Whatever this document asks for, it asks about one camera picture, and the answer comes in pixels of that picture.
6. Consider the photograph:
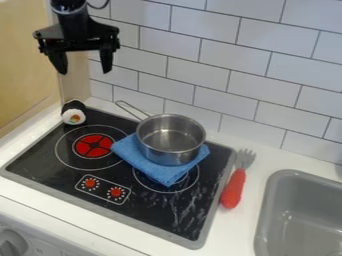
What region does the toy sushi roll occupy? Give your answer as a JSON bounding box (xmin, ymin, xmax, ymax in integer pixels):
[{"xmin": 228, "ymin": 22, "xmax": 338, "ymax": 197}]
[{"xmin": 60, "ymin": 99, "xmax": 89, "ymax": 126}]

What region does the toy sink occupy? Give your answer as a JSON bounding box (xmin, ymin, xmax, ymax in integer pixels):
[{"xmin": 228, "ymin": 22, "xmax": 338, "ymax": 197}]
[{"xmin": 252, "ymin": 169, "xmax": 342, "ymax": 256}]

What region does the toy stove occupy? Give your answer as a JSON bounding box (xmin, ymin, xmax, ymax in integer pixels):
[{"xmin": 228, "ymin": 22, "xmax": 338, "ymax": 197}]
[{"xmin": 0, "ymin": 105, "xmax": 238, "ymax": 251}]

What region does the red handled fork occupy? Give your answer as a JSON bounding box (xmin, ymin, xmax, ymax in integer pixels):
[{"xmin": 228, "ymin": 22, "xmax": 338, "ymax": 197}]
[{"xmin": 220, "ymin": 148, "xmax": 258, "ymax": 210}]

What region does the blue cloth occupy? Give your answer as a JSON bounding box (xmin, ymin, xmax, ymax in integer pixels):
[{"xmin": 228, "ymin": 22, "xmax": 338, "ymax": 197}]
[{"xmin": 109, "ymin": 133, "xmax": 212, "ymax": 188}]

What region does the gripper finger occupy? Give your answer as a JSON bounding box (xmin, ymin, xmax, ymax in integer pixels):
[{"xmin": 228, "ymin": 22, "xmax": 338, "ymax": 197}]
[
  {"xmin": 46, "ymin": 49, "xmax": 70, "ymax": 76},
  {"xmin": 97, "ymin": 47, "xmax": 117, "ymax": 75}
]

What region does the silver pot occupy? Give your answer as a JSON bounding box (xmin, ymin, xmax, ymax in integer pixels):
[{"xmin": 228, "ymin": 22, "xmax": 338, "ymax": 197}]
[{"xmin": 113, "ymin": 100, "xmax": 209, "ymax": 167}]

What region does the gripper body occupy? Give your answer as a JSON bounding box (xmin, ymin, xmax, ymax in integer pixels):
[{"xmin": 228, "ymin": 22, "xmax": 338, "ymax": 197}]
[{"xmin": 32, "ymin": 7, "xmax": 122, "ymax": 55}]

